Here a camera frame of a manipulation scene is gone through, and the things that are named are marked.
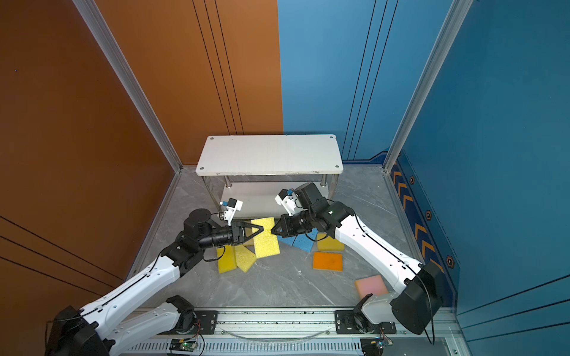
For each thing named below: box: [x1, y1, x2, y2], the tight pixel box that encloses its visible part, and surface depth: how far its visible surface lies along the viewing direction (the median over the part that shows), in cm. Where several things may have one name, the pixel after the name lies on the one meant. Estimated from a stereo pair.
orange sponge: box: [312, 251, 344, 272], surface depth 89 cm
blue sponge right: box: [293, 227, 319, 253], surface depth 91 cm
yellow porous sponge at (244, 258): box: [234, 244, 257, 273], surface depth 88 cm
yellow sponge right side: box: [317, 232, 345, 252], surface depth 90 cm
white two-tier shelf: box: [195, 134, 344, 219], surface depth 79 cm
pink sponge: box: [354, 274, 389, 301], surface depth 81 cm
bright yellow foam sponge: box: [216, 244, 237, 274], surface depth 86 cm
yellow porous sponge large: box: [250, 217, 281, 259], surface depth 70 cm
